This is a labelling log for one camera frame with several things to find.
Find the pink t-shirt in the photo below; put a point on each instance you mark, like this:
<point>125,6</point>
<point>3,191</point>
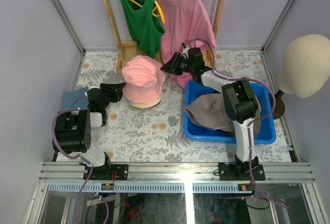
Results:
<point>185,20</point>

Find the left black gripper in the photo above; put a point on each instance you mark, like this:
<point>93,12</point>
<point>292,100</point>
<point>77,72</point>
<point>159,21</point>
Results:
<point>110,92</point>

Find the khaki hat in bin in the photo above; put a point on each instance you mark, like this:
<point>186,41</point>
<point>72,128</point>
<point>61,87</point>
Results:
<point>256,126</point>

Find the pink bucket hat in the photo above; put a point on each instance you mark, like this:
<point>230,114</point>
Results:
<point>144,80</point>

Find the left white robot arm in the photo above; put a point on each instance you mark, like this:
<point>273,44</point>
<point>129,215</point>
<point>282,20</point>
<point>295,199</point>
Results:
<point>83,110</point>

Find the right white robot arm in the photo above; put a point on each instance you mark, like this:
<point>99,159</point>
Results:
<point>240,105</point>

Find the aluminium rail base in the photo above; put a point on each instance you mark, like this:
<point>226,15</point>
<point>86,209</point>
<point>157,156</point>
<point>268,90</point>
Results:
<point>144,178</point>

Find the folded blue cloth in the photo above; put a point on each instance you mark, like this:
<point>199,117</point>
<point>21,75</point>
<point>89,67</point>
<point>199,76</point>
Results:
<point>75,100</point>

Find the wooden clothes rack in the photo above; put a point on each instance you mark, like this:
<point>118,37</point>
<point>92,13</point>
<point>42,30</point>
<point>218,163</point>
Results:
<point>128,49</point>

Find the grey bucket hat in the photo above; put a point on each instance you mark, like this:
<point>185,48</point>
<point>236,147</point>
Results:
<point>208,111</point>

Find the green tank top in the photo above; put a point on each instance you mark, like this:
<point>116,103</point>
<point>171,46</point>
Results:
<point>145,30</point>

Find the peach bucket hat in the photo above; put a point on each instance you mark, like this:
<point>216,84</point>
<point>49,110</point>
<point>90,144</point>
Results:
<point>146,105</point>

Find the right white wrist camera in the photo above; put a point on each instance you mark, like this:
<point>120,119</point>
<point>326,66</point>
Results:
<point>185,47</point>

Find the blue plastic bin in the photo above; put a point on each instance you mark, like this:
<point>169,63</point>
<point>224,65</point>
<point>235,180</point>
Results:
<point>266,135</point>

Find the beige mannequin head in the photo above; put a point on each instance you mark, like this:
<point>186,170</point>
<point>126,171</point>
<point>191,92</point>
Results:
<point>304,71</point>

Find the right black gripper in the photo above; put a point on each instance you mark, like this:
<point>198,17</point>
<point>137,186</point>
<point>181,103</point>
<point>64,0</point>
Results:
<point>172,66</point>

